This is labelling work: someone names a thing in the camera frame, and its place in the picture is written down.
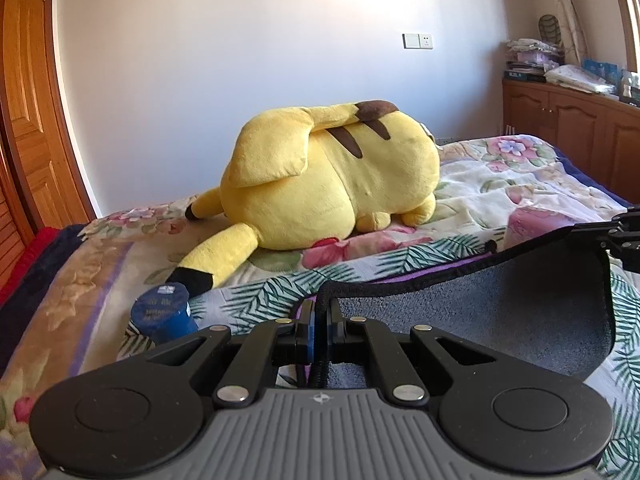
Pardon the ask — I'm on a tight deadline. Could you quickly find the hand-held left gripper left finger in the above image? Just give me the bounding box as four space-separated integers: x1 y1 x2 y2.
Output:
145 300 317 409

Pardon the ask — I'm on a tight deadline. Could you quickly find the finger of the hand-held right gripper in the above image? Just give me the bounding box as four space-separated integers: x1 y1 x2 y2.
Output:
570 205 640 272

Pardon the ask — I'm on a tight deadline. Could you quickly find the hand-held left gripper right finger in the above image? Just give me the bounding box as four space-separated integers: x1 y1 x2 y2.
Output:
326 299 497 408

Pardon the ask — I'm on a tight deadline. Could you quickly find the grey towel with black edge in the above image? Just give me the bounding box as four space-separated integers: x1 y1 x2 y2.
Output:
294 224 617 387

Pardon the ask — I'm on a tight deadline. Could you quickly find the wooden cabinet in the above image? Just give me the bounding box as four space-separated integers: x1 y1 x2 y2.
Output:
502 79 640 207

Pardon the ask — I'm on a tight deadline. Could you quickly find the blue round canister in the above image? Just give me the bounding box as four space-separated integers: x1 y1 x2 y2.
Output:
130 282 200 347

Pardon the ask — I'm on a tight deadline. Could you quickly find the yellow plush toy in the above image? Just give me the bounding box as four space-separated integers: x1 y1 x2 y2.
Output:
165 100 442 295

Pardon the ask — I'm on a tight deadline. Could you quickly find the white folded cloth bundle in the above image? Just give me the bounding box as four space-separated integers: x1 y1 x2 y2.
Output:
544 63 619 97

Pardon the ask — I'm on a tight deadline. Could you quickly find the blue box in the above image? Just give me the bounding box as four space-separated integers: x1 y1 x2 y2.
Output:
582 57 622 82

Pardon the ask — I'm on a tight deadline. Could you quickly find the stack of papers and books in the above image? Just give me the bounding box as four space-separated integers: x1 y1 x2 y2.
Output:
503 37 565 84

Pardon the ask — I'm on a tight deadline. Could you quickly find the green hand fan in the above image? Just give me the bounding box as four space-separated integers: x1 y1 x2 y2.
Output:
537 14 564 45

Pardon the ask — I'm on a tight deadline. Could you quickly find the floral printed blanket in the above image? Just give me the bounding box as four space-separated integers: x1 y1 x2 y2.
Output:
0 134 640 480

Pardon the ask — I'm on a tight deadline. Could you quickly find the dark blue blanket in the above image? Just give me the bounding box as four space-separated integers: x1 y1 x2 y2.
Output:
0 224 87 376

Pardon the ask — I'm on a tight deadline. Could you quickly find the red cloth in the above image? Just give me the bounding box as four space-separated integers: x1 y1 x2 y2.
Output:
0 226 62 307

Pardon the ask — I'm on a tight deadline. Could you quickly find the wooden door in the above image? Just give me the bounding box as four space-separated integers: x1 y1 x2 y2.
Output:
0 0 98 266

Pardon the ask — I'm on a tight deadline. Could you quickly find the wooden window frame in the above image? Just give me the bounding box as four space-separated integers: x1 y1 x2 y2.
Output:
611 0 640 73

